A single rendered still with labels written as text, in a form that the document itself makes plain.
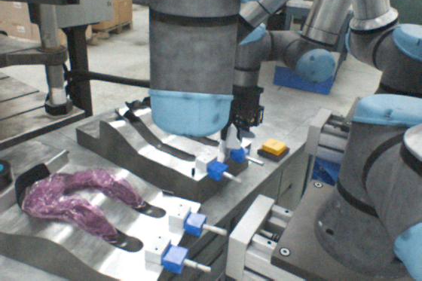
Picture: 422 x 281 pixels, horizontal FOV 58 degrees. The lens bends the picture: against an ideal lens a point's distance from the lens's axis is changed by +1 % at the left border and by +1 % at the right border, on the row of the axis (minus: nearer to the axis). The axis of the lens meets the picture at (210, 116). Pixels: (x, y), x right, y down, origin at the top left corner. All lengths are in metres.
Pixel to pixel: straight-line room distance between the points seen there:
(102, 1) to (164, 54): 1.42
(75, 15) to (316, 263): 1.34
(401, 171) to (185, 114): 0.22
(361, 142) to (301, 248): 0.19
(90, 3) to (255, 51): 0.93
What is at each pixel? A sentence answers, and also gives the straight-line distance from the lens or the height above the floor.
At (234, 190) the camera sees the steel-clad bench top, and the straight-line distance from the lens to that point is 1.08.
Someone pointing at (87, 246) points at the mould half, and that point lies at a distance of 0.82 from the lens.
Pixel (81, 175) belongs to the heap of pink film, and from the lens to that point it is 0.96.
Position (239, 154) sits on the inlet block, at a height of 0.90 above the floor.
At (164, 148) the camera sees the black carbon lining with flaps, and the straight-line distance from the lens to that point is 1.10.
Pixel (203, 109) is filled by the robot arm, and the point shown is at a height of 1.31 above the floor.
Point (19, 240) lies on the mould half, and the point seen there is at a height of 0.87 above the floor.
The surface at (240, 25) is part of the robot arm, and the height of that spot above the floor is 1.36.
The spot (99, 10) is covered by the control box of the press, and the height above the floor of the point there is 1.12.
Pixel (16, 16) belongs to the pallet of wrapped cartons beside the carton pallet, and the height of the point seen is 0.41.
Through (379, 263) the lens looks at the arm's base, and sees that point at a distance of 0.58.
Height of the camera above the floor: 1.45
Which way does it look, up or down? 26 degrees down
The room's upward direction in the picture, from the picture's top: 4 degrees clockwise
